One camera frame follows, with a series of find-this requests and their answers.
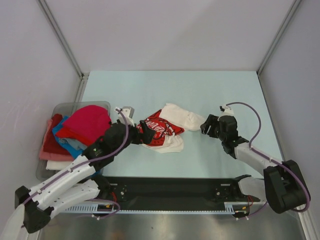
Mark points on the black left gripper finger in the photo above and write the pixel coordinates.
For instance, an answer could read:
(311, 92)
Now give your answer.
(147, 133)
(146, 140)

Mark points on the white slotted cable duct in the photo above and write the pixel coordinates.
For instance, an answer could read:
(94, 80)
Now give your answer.
(99, 209)

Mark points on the dark red folded t-shirt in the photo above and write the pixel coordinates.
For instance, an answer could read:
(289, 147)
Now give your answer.
(50, 144)

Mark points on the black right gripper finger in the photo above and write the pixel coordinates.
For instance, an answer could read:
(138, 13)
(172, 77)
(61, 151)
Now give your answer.
(211, 121)
(212, 132)

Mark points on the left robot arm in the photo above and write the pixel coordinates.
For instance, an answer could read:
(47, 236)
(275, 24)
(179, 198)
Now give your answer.
(36, 206)

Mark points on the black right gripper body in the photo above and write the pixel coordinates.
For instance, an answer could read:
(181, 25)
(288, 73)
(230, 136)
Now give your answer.
(213, 127)

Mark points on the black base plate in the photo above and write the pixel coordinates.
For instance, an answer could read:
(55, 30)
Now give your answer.
(180, 193)

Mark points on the left aluminium frame post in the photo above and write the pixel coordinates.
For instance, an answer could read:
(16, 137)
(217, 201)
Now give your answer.
(53, 23)

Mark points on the right aluminium frame post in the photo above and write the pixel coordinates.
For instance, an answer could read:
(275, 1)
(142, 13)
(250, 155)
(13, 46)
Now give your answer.
(279, 35)

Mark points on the white t-shirt with red print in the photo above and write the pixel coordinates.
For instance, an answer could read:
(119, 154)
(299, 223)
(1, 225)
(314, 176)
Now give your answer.
(169, 123)

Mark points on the white folded t-shirt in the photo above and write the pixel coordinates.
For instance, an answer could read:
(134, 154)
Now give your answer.
(57, 165)

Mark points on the pink folded t-shirt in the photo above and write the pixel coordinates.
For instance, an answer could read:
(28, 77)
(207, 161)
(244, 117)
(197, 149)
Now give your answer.
(51, 156)

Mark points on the clear plastic bin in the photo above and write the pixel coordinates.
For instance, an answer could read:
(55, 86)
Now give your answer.
(65, 109)

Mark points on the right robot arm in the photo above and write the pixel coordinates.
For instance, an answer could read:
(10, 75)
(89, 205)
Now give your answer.
(282, 186)

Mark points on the aluminium frame post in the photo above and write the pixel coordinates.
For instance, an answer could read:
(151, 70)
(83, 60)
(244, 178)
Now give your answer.
(53, 23)
(279, 35)

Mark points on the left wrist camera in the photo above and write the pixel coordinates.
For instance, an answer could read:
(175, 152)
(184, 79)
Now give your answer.
(125, 114)

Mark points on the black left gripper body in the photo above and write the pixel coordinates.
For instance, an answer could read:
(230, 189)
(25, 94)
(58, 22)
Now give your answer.
(135, 137)

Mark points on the magenta t-shirt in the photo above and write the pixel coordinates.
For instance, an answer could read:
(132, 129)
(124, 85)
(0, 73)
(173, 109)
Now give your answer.
(90, 122)

